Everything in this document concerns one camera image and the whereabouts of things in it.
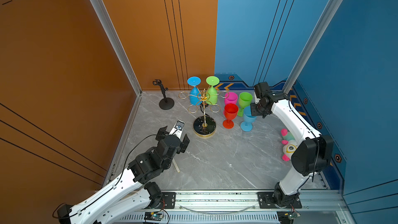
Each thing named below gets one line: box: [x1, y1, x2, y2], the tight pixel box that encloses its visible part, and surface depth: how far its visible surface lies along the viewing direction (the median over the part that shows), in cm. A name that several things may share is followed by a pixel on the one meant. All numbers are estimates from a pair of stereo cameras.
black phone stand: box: [152, 79, 175, 110], surface depth 112 cm
